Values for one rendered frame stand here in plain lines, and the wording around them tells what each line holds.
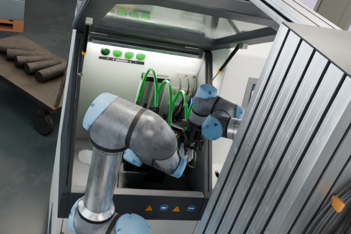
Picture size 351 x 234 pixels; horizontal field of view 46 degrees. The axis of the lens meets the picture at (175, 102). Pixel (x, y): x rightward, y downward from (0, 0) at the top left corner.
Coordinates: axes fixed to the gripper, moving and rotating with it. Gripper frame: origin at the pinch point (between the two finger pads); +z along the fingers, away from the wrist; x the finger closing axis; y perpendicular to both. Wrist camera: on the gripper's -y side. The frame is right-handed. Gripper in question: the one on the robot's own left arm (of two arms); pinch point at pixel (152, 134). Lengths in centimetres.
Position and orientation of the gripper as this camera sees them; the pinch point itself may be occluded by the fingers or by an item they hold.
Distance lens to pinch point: 181.0
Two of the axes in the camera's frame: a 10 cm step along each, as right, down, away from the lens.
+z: -0.2, 2.7, 9.6
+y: -0.2, 9.6, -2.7
